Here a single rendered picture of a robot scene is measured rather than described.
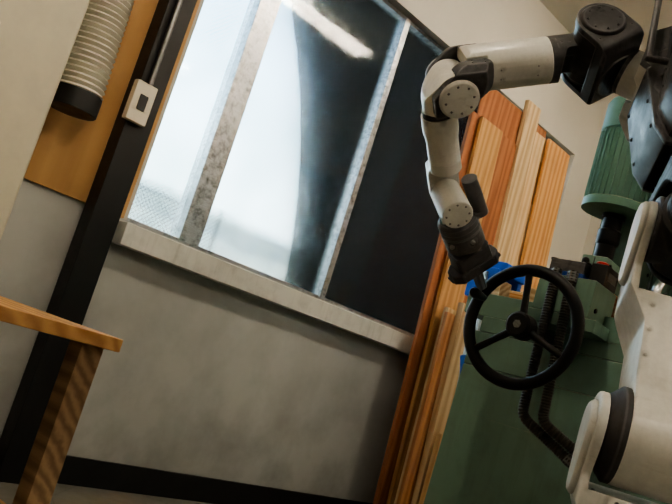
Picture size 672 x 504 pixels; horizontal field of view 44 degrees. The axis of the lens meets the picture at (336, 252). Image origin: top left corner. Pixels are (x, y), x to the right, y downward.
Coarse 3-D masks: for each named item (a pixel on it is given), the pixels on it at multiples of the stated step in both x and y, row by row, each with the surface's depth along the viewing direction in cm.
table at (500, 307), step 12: (468, 300) 216; (492, 300) 212; (504, 300) 209; (516, 300) 207; (480, 312) 213; (492, 312) 210; (504, 312) 208; (528, 312) 194; (540, 312) 192; (552, 312) 190; (552, 324) 190; (588, 324) 184; (600, 324) 186; (612, 324) 191; (588, 336) 191; (600, 336) 187; (612, 336) 190
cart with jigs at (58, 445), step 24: (0, 312) 132; (24, 312) 135; (72, 336) 141; (96, 336) 145; (72, 360) 145; (96, 360) 147; (72, 384) 145; (48, 408) 146; (72, 408) 145; (48, 432) 143; (72, 432) 146; (48, 456) 143; (24, 480) 143; (48, 480) 143
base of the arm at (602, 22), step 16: (592, 16) 151; (608, 16) 151; (624, 16) 151; (592, 32) 150; (608, 32) 149; (624, 32) 150; (640, 32) 150; (608, 48) 148; (624, 48) 150; (592, 64) 152; (608, 64) 151; (592, 80) 154; (608, 80) 155; (592, 96) 157
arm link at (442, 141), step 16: (448, 64) 157; (432, 80) 157; (448, 80) 152; (432, 96) 155; (432, 112) 158; (432, 128) 160; (448, 128) 160; (432, 144) 163; (448, 144) 162; (432, 160) 165; (448, 160) 164
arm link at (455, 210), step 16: (464, 176) 172; (432, 192) 175; (448, 192) 170; (480, 192) 172; (448, 208) 167; (464, 208) 168; (480, 208) 174; (448, 224) 169; (464, 224) 170; (448, 240) 176
